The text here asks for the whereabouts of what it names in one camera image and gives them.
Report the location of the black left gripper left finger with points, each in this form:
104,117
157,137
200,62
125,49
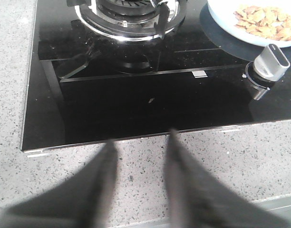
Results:
83,201

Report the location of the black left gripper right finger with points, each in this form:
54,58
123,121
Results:
196,199

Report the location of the light blue plate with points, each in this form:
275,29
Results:
222,12

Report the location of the brown meat pieces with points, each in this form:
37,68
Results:
265,22

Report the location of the black glass gas cooktop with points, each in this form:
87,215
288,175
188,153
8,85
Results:
87,88

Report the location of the left silver stove knob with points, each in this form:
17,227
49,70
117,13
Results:
268,67

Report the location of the left black burner with grate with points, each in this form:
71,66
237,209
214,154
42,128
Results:
130,20

